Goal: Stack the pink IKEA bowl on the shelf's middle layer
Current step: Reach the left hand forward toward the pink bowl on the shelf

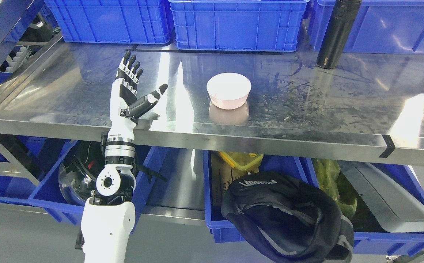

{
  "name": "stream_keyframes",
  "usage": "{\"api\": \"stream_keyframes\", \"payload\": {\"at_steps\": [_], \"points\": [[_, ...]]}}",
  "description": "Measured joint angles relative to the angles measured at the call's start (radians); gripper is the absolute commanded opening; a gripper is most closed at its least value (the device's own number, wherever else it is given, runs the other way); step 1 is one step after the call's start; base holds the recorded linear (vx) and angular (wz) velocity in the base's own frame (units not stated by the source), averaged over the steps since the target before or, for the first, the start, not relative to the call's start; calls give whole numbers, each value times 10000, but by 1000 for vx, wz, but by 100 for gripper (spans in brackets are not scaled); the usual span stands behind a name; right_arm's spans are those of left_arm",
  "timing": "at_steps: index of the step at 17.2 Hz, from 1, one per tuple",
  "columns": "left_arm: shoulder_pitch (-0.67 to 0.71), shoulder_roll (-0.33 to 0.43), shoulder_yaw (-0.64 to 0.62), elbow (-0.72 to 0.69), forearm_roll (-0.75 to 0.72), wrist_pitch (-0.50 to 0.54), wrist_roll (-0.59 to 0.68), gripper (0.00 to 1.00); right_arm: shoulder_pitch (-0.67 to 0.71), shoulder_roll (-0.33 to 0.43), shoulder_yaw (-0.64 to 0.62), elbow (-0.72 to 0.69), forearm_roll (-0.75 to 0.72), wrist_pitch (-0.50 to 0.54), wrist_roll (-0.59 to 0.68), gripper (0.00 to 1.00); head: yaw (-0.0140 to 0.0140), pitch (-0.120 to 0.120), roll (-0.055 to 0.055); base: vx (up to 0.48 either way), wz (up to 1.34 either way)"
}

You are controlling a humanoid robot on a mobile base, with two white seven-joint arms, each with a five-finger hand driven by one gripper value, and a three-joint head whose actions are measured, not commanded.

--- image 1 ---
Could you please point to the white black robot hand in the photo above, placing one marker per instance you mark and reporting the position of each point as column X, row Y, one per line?
column 125, row 106

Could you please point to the pink ikea bowl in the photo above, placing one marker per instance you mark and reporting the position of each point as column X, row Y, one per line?
column 228, row 91

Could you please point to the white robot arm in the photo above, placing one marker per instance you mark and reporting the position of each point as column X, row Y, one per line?
column 109, row 215

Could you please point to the blue crate top middle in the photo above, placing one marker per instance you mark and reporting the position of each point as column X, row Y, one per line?
column 238, row 25

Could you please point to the blue crate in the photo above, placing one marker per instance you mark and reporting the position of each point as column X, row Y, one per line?
column 379, row 26
column 238, row 25
column 113, row 21

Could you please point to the blue bin lower middle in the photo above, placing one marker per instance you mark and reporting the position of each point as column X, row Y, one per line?
column 218, row 176

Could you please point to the blue bin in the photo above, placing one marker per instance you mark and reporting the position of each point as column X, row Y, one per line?
column 218, row 176
column 370, row 238
column 66, row 206

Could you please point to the steel shelf rack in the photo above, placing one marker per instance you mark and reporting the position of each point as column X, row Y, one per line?
column 370, row 108

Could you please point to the black helmet with visor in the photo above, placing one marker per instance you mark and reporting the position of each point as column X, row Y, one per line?
column 80, row 171

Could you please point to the blue crate top left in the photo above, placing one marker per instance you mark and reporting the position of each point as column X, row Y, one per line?
column 113, row 21

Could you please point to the blue bin lower left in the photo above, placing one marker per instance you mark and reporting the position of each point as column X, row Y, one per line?
column 66, row 206

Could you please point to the yellow plastic container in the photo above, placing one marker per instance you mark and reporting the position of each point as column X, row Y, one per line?
column 247, row 162

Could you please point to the black cap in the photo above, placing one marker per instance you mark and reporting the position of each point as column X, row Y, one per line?
column 288, row 220

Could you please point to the yellow green plastic bag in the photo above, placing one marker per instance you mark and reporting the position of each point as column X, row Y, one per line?
column 333, row 182

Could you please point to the black thermos bottle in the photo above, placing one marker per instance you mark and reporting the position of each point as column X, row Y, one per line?
column 338, row 30

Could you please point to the blue bin lower right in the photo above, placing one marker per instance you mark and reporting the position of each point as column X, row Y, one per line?
column 370, row 238

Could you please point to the blue crate top right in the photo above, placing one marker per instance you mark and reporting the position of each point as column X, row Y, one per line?
column 379, row 26

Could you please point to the grey flat panel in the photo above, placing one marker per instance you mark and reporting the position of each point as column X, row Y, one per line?
column 395, row 209

